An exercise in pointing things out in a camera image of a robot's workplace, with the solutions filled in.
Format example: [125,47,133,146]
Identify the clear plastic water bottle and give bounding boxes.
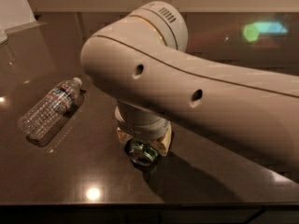
[18,77,82,140]

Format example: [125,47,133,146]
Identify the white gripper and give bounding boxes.
[115,101,172,157]

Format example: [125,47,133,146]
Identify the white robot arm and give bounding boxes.
[80,1,299,172]

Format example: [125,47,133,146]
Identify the green soda can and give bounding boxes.
[128,140,158,166]

